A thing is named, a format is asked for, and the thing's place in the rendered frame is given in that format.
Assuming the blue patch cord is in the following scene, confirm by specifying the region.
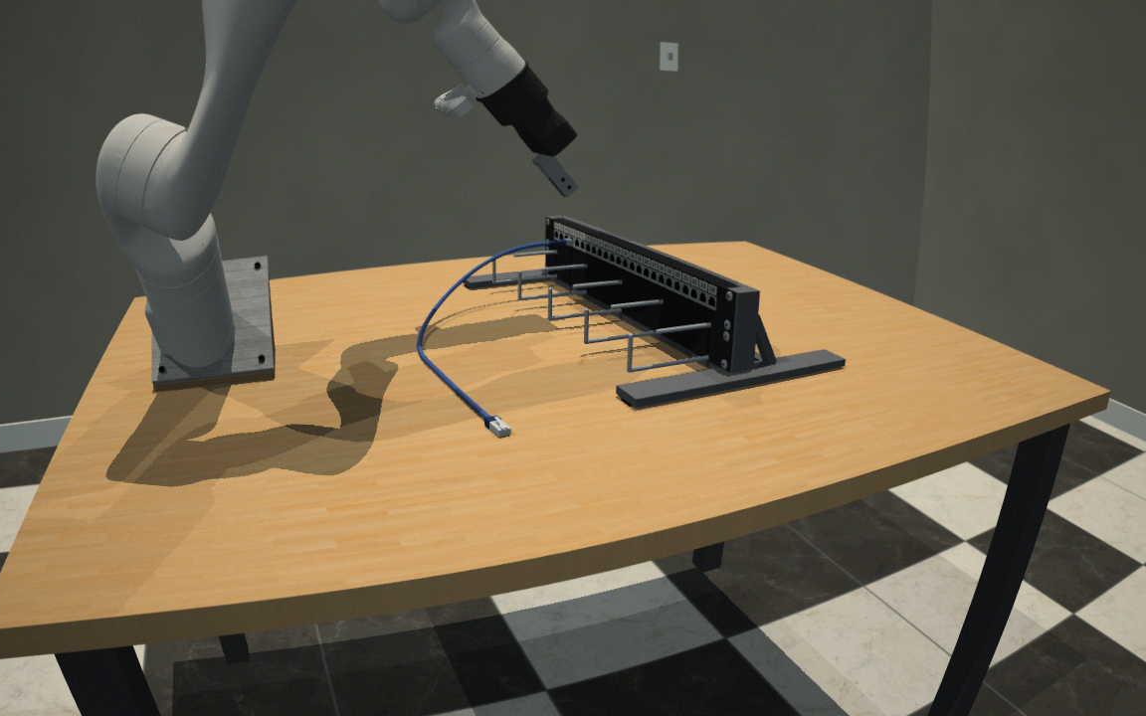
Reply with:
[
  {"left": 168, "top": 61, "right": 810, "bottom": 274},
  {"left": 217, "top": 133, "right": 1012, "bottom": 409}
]
[{"left": 417, "top": 241, "right": 557, "bottom": 418}]

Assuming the grey network cable plug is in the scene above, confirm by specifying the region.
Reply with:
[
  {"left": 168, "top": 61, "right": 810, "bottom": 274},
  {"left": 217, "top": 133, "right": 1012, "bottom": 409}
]
[{"left": 484, "top": 415, "right": 511, "bottom": 436}]

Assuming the black patch panel rack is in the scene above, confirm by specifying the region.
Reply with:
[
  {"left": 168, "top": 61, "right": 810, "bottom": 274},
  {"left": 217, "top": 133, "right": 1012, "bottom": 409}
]
[{"left": 463, "top": 217, "right": 846, "bottom": 408}]

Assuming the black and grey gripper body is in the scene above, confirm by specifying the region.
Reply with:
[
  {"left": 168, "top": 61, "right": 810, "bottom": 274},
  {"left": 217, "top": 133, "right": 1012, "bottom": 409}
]
[{"left": 435, "top": 36, "right": 576, "bottom": 156}]

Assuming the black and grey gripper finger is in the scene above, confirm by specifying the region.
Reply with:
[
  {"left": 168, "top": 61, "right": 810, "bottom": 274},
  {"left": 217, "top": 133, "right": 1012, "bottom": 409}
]
[
  {"left": 532, "top": 154, "right": 564, "bottom": 196},
  {"left": 536, "top": 155, "right": 579, "bottom": 198}
]

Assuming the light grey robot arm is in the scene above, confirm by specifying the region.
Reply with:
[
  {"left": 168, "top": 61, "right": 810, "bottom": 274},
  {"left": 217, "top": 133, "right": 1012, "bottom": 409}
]
[{"left": 95, "top": 0, "right": 499, "bottom": 367}]

